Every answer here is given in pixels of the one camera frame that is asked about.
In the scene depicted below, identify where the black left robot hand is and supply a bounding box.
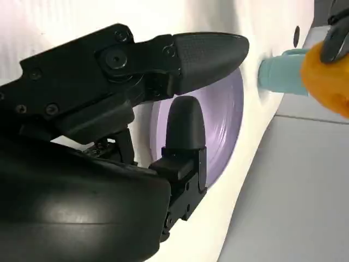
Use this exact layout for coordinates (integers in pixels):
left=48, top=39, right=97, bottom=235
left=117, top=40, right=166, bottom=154
left=321, top=0, right=349, bottom=64

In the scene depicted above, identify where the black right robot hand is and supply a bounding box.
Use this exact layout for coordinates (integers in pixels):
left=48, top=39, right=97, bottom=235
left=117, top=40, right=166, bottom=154
left=0, top=23, right=250, bottom=262

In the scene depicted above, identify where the pale green mug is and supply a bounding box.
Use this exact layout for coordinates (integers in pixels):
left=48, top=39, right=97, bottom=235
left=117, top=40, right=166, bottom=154
left=257, top=48, right=311, bottom=97

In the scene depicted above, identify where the lilac plate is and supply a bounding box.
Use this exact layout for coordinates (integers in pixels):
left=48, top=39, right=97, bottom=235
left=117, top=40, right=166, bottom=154
left=151, top=68, right=245, bottom=189

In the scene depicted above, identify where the orange white toy bread roll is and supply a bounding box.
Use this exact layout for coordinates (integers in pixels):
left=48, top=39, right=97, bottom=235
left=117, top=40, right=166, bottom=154
left=299, top=42, right=349, bottom=120

